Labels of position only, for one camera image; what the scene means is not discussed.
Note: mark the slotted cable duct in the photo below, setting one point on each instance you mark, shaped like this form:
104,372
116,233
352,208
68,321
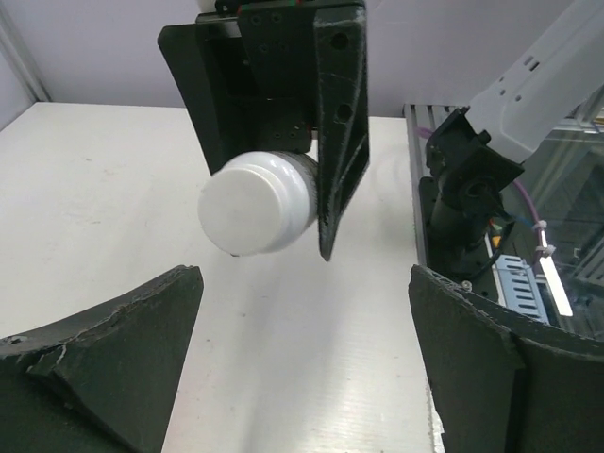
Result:
518,289

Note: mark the white pill bottle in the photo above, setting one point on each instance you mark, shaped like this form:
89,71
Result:
259,202

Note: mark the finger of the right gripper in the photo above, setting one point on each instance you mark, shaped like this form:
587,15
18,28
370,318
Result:
196,72
342,113

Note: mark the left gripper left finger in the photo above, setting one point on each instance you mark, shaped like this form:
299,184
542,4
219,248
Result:
104,379

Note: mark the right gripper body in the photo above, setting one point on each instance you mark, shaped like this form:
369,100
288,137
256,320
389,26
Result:
266,54

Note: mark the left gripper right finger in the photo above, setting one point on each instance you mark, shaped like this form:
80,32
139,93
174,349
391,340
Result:
500,381

